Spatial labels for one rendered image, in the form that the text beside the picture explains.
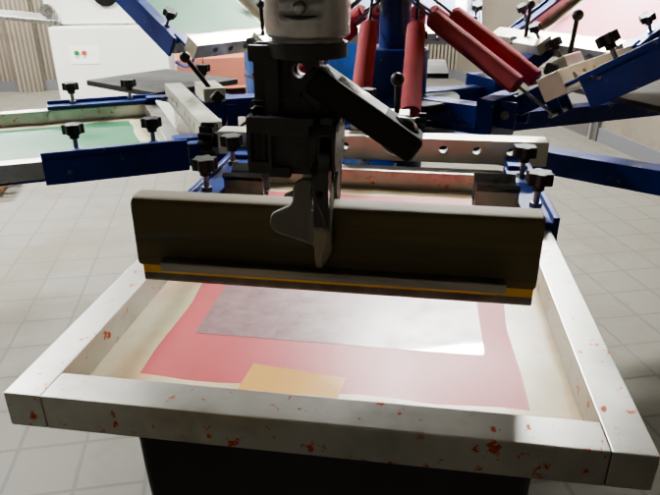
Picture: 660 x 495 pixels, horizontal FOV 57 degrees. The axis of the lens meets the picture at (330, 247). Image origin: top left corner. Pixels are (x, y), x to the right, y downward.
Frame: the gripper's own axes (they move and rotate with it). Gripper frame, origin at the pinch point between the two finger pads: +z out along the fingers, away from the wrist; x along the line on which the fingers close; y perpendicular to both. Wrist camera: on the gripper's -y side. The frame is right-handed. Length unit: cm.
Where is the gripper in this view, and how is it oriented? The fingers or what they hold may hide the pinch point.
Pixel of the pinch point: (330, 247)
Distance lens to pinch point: 61.7
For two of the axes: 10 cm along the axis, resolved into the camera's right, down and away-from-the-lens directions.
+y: -9.9, -0.6, 1.3
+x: -1.4, 4.1, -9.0
